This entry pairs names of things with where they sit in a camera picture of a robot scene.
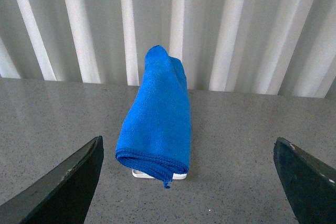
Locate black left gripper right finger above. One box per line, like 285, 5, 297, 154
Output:
274, 137, 335, 223

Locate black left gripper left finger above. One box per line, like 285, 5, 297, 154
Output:
1, 136, 104, 223

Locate white towel rack wooden bars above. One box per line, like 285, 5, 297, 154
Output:
131, 168, 188, 181

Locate blue microfiber cloth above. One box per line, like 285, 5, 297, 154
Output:
115, 45, 192, 189

